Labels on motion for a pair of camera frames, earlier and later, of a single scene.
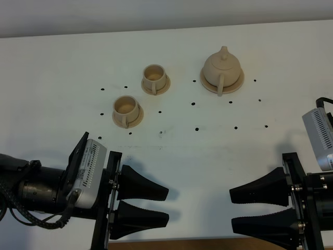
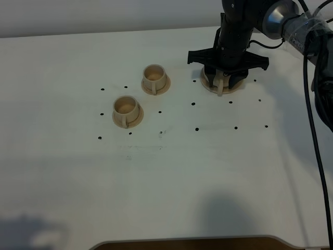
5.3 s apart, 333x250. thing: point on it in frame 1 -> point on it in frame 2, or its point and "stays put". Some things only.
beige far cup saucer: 158,91 stays put
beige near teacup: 127,108 stays put
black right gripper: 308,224 -> 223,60
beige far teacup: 154,77 stays put
